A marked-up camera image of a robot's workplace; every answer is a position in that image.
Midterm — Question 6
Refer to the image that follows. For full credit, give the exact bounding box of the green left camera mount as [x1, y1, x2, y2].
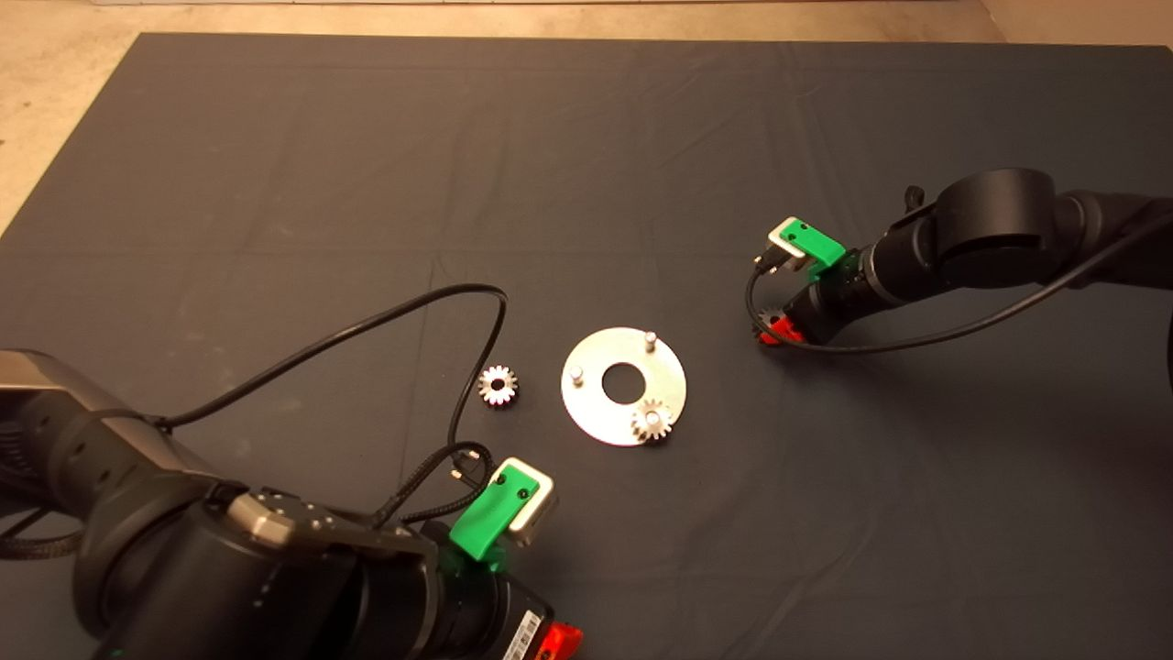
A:
[449, 463, 542, 574]

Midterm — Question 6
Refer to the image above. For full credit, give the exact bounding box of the dark grey table cloth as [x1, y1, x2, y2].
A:
[0, 32, 1173, 660]

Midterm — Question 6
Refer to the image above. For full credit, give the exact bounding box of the black left camera cable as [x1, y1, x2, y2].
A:
[160, 284, 510, 487]

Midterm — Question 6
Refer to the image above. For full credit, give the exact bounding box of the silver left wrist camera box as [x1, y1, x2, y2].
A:
[490, 456, 558, 549]

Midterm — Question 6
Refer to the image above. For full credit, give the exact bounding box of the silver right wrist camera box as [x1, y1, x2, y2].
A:
[766, 220, 817, 274]

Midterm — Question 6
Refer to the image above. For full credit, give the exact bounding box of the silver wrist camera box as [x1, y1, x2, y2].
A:
[766, 220, 817, 274]
[490, 456, 558, 549]

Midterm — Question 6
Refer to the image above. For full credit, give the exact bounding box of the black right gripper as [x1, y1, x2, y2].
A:
[768, 275, 867, 347]

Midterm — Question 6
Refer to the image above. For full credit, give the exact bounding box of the green right camera mount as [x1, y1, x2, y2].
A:
[777, 217, 846, 276]

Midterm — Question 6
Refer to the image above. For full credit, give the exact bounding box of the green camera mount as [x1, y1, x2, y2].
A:
[449, 463, 542, 574]
[777, 217, 846, 276]

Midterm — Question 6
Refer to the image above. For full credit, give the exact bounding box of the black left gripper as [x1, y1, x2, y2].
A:
[426, 575, 584, 660]

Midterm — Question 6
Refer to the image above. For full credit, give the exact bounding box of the round metal carrier plate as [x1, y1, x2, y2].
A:
[561, 326, 688, 447]

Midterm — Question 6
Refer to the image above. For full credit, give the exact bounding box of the braided black left arm hose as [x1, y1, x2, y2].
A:
[0, 509, 93, 560]

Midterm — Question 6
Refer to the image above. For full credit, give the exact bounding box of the braided black left gripper cable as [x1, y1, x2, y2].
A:
[371, 443, 496, 528]

